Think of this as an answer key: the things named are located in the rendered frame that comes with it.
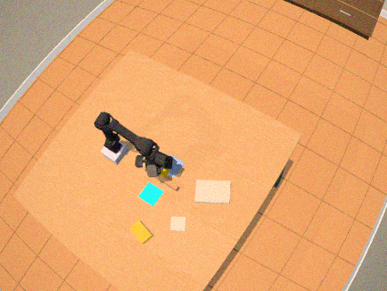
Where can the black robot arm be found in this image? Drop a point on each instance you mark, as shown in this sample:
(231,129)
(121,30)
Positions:
(142,144)

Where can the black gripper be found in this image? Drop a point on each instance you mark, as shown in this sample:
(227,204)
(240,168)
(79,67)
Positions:
(140,160)

